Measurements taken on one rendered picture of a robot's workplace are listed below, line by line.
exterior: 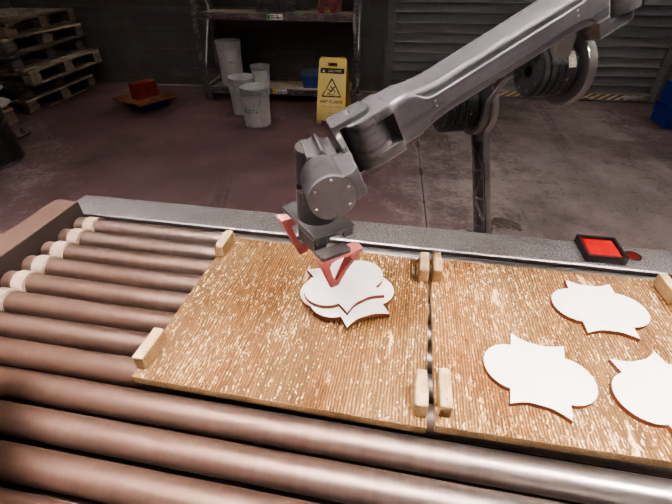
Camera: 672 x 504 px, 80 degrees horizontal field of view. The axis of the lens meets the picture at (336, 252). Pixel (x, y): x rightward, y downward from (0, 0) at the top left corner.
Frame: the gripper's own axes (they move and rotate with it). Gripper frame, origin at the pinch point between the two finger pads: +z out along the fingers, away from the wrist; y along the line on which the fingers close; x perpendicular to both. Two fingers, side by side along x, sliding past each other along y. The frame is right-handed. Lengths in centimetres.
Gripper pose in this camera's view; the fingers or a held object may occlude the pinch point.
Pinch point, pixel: (318, 264)
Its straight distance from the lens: 63.1
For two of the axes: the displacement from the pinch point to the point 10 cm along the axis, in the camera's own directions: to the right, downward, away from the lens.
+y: -5.4, -5.1, 6.7
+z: -0.2, 8.0, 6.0
